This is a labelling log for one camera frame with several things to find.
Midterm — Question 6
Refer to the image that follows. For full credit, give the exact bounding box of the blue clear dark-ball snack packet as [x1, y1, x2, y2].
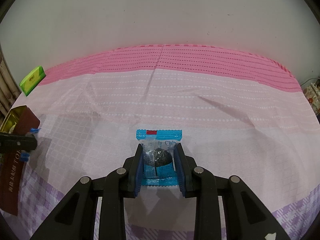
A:
[136, 129, 182, 186]

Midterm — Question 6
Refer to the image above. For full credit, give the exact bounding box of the small blue candy wrapper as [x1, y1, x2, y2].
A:
[20, 128, 41, 163]

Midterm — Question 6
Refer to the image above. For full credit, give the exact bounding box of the pink purple checked tablecloth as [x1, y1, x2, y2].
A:
[3, 45, 319, 239]

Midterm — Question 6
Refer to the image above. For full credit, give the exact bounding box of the green tissue pack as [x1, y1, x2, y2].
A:
[19, 66, 46, 96]

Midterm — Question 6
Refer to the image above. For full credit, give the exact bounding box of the brown toffee tin box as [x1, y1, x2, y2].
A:
[1, 105, 40, 216]

